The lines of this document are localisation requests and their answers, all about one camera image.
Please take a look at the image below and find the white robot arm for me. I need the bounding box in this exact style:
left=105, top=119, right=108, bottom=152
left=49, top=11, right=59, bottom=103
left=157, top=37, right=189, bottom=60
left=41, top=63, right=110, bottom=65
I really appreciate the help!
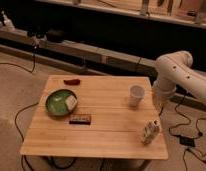
left=152, top=51, right=206, bottom=108

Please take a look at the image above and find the red sausage-shaped object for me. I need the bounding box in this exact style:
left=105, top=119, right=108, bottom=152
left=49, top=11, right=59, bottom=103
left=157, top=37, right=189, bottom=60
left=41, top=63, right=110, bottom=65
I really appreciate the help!
left=63, top=79, right=80, bottom=85

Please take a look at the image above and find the white block in bowl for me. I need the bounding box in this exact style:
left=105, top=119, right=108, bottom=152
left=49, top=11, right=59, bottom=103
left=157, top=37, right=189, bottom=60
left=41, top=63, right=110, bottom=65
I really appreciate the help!
left=66, top=95, right=77, bottom=110

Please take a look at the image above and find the light wooden table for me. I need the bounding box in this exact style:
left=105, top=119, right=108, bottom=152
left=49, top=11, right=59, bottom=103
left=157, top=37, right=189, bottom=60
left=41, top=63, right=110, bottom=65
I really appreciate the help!
left=20, top=75, right=168, bottom=160

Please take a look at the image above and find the dark red rectangular box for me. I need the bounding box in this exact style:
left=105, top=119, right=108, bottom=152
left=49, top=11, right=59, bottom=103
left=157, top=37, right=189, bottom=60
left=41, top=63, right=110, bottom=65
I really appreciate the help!
left=69, top=114, right=91, bottom=125

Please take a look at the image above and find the green round bowl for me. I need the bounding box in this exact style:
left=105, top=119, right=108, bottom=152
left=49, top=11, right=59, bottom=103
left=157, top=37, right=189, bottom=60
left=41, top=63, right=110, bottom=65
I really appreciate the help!
left=45, top=89, right=77, bottom=117

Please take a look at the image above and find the white patterned carton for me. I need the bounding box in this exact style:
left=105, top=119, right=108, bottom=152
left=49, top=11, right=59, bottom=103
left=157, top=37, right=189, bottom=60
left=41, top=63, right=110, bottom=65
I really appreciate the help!
left=141, top=120, right=160, bottom=145

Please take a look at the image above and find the black power adapter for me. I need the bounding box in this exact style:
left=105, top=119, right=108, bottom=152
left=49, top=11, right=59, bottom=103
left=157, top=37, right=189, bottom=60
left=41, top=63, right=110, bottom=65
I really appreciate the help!
left=180, top=137, right=195, bottom=147

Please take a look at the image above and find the white spray bottle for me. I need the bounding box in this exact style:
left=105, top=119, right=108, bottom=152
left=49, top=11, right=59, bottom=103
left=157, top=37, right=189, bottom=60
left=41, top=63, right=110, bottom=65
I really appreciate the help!
left=1, top=11, right=15, bottom=31

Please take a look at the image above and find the black cable left floor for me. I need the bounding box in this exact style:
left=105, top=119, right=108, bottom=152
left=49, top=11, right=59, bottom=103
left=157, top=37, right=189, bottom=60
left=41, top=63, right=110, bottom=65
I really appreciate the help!
left=0, top=44, right=40, bottom=171

